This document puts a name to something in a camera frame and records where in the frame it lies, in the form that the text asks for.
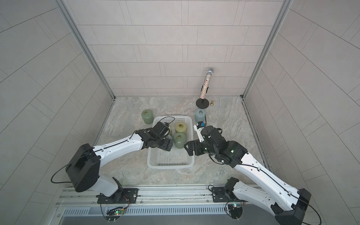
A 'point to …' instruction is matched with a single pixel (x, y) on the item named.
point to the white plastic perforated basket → (159, 158)
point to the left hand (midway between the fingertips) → (169, 142)
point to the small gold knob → (212, 103)
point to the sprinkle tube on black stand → (202, 102)
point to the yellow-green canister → (180, 127)
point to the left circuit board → (113, 213)
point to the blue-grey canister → (200, 115)
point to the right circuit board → (236, 210)
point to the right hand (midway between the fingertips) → (191, 145)
